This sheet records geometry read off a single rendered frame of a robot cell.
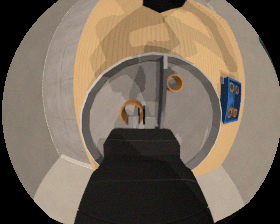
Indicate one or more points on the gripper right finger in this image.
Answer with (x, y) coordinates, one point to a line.
(148, 119)

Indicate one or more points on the bronze bushing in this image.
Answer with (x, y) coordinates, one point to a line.
(179, 83)
(234, 112)
(124, 115)

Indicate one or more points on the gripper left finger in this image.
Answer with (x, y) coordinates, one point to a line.
(134, 120)

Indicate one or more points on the blue rectangular crate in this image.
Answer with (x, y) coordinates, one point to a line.
(234, 100)

